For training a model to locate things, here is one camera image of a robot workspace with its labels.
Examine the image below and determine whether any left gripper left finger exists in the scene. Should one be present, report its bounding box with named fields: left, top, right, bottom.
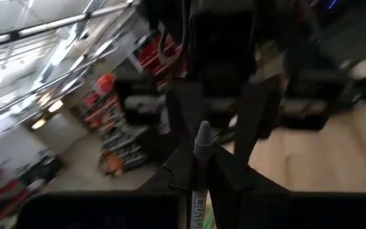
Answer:
left=16, top=144, right=196, bottom=229

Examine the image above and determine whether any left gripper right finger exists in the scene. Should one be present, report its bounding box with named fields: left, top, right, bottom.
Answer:
left=208, top=144, right=366, bottom=229

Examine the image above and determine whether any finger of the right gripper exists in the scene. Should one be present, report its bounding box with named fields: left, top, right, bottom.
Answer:
left=233, top=76, right=282, bottom=162
left=166, top=83, right=205, bottom=150

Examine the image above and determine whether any gray crayon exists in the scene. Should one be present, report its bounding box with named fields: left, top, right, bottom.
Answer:
left=189, top=120, right=215, bottom=229

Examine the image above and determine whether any shelf with orange bins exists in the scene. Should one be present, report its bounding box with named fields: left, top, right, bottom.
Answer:
left=83, top=31, right=189, bottom=177

